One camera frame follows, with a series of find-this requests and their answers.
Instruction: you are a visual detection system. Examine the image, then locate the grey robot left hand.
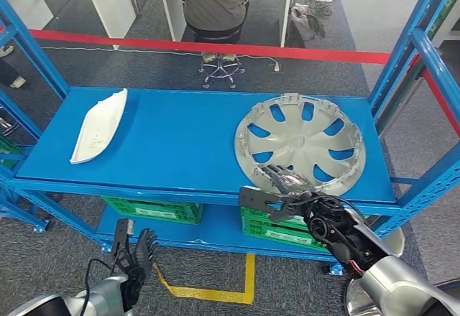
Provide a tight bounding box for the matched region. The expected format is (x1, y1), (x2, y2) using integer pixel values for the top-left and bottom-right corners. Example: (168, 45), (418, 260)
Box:
(120, 228), (159, 312)

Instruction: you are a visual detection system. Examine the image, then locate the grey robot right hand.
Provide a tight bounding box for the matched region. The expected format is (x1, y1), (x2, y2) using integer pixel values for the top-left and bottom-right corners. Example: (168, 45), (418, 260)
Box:
(261, 164), (316, 223)

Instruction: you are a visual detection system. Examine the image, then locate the silver plastic wheel hubcap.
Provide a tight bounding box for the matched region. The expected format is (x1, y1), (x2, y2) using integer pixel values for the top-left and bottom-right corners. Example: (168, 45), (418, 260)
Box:
(234, 92), (366, 198)

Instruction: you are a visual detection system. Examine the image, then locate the blue metal shelf rack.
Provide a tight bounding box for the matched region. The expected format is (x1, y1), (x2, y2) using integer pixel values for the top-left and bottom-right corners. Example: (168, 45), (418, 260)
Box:
(0, 89), (50, 234)
(0, 0), (460, 277)

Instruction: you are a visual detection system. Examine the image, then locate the white plastic trim part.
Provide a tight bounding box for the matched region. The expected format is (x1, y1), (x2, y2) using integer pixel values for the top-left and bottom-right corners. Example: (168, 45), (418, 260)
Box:
(69, 88), (128, 165)

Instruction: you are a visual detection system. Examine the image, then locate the chrome base stool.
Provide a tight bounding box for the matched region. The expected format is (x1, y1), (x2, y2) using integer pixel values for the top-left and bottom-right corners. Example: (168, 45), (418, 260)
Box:
(187, 21), (249, 90)

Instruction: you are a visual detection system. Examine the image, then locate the black and grey bag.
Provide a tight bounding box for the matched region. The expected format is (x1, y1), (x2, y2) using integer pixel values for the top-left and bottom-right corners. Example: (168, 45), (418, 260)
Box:
(287, 3), (326, 48)

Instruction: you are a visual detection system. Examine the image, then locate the red barrier tape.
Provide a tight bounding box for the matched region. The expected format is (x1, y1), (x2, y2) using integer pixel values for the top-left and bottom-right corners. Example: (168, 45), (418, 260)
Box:
(30, 28), (460, 139)

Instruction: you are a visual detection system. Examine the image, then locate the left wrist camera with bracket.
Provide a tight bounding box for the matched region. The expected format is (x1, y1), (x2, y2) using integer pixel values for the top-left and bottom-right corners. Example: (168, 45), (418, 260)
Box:
(111, 218), (136, 277)

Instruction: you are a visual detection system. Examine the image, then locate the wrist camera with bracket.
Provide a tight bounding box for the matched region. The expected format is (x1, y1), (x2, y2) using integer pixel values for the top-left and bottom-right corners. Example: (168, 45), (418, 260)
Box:
(238, 186), (292, 213)
(111, 218), (136, 277)

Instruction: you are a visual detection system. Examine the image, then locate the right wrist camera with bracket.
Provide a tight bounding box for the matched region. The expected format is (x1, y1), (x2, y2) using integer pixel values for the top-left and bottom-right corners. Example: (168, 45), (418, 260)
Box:
(238, 186), (292, 213)

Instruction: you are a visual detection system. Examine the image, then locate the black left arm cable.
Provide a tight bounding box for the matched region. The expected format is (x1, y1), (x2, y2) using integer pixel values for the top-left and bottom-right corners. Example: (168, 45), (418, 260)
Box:
(79, 258), (119, 316)

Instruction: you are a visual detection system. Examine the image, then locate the grey metal post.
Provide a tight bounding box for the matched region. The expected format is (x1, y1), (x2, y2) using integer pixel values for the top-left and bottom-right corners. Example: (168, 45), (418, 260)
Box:
(375, 50), (443, 139)

